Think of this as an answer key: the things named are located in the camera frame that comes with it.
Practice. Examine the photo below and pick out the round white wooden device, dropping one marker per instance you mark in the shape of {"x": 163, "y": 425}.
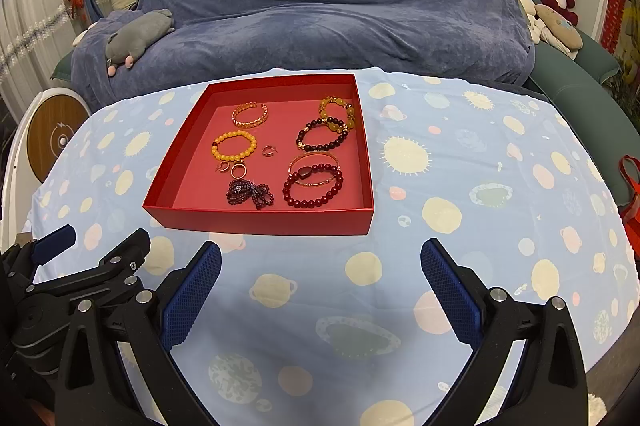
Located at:
{"x": 55, "y": 131}

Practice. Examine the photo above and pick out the gold bangle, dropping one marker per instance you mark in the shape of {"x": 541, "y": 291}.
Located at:
{"x": 291, "y": 165}

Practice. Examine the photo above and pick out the white fluffy blanket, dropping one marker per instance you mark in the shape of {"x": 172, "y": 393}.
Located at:
{"x": 596, "y": 408}

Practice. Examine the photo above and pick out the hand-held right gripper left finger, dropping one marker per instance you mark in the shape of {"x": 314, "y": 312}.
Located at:
{"x": 192, "y": 296}

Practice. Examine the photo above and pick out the small white plush toy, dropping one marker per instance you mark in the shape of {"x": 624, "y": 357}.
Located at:
{"x": 527, "y": 3}

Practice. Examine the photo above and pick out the green sofa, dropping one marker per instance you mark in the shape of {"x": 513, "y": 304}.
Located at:
{"x": 575, "y": 76}

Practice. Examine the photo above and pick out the planet printed blue cloth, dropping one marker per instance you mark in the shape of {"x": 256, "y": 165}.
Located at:
{"x": 350, "y": 306}

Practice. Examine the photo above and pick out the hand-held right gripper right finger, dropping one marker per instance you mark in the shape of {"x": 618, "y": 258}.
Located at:
{"x": 452, "y": 296}

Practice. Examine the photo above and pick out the blue velvet blanket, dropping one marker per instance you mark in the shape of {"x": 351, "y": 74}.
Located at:
{"x": 325, "y": 6}

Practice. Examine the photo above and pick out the red wall banner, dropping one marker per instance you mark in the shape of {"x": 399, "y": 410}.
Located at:
{"x": 612, "y": 1}

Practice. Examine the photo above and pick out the gold hoop earring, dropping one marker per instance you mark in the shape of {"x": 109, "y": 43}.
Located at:
{"x": 265, "y": 151}
{"x": 223, "y": 166}

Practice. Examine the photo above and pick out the grey plush mouse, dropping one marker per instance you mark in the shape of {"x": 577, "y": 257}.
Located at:
{"x": 140, "y": 33}

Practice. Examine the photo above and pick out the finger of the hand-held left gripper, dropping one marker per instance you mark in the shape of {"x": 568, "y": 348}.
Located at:
{"x": 125, "y": 256}
{"x": 55, "y": 242}

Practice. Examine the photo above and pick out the white sheer curtain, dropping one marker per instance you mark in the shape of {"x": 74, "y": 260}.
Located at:
{"x": 30, "y": 31}

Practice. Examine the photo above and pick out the beige round plush cushion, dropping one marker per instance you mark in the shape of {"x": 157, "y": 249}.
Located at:
{"x": 557, "y": 28}

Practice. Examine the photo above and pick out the red cardboard box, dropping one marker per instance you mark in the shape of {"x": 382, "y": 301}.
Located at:
{"x": 260, "y": 221}

